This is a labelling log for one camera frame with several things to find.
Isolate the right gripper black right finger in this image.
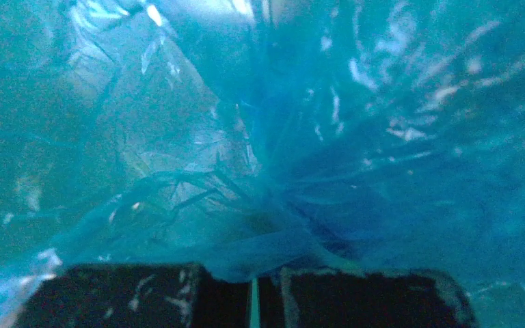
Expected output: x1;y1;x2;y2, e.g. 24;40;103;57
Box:
258;268;479;327

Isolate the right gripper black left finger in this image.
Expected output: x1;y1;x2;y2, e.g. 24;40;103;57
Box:
13;264;248;327

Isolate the blue plastic trash bag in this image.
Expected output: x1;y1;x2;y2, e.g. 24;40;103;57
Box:
0;1;525;327

